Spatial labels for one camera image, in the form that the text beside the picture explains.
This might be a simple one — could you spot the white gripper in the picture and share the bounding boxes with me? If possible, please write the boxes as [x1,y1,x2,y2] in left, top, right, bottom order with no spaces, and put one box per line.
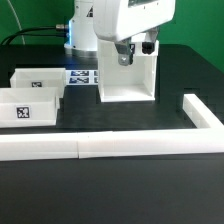
[93,0,176,66]

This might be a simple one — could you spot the white drawer cabinet box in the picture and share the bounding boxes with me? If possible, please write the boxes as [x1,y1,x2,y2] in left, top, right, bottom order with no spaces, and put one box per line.
[98,40,159,102]

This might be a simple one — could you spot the white front drawer tray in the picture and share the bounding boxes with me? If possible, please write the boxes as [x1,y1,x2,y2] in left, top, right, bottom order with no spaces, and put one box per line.
[0,87,60,128]

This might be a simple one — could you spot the white drawer tray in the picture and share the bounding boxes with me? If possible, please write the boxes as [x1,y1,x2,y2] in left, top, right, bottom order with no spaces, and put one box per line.
[0,87,60,128]
[10,68,66,98]

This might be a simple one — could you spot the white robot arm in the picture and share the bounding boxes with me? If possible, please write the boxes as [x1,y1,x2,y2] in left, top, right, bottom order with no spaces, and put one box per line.
[64,0,176,66]

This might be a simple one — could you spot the white rear drawer tray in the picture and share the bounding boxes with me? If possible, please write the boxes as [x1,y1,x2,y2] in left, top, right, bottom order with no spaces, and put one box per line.
[10,68,66,98]

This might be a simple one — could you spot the white fiducial marker sheet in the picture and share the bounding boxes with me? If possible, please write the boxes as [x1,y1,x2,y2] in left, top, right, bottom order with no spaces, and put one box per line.
[66,70,98,85]

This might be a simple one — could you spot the white L-shaped foam fence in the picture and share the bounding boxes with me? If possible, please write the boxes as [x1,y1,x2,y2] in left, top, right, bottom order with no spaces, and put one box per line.
[0,94,224,161]

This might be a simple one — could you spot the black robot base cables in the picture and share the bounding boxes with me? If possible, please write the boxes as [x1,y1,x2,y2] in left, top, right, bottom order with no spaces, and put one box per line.
[0,23,70,46]

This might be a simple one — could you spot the white cable on backdrop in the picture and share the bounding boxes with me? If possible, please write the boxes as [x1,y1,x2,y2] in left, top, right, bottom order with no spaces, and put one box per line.
[5,0,26,46]

